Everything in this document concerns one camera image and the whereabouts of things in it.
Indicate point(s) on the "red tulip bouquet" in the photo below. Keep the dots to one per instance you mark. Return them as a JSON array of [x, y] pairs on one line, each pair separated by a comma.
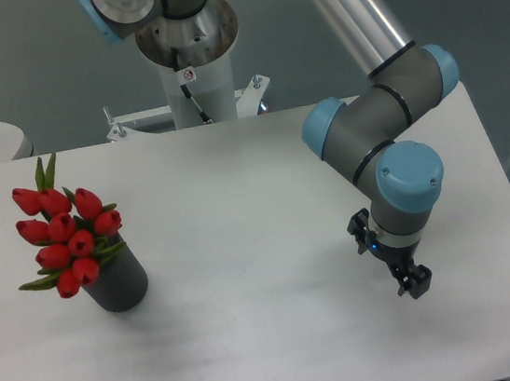
[[77, 236]]

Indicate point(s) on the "dark grey ribbed vase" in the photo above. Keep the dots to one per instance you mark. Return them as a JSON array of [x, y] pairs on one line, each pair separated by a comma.
[[122, 281]]

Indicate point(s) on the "white pedestal base frame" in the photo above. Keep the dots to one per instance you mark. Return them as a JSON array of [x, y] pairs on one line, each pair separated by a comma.
[[249, 102]]

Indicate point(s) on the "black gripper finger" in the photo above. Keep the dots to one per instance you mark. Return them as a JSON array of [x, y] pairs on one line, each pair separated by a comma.
[[359, 228], [413, 279]]

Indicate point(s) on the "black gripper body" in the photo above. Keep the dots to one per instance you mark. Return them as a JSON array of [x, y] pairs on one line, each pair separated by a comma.
[[395, 251]]

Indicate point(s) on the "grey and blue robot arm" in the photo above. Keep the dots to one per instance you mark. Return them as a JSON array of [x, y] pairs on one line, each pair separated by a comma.
[[189, 40]]

